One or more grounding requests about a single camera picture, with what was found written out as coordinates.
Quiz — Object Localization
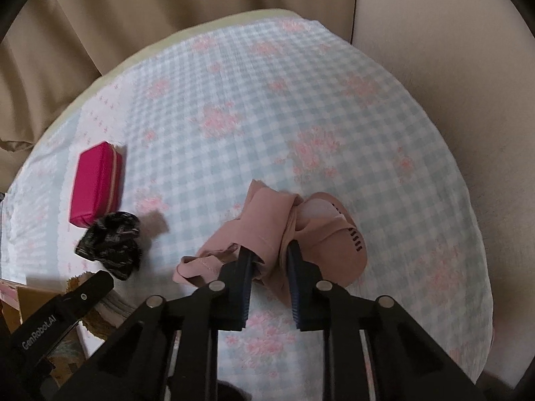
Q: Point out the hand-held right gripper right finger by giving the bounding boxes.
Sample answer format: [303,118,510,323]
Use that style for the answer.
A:
[285,240,488,401]

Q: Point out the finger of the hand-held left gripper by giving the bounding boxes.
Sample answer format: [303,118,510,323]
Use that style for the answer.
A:
[8,271,115,368]

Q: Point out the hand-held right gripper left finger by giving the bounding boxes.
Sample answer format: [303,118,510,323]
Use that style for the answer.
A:
[49,245,256,401]

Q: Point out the pink bra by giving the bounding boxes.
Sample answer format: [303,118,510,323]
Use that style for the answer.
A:
[173,179,368,306]

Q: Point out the black patterned cloth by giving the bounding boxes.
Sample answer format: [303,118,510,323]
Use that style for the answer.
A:
[74,212,144,281]

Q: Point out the cardboard box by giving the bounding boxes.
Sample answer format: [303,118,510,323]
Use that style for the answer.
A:
[0,284,68,335]

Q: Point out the magenta zip pouch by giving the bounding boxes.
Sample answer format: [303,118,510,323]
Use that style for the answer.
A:
[69,141,123,229]

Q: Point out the checkered floral bed sheet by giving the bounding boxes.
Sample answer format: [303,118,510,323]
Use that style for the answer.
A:
[0,8,496,379]

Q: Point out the beige curtain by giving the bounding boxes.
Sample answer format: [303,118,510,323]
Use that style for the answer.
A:
[0,0,358,193]

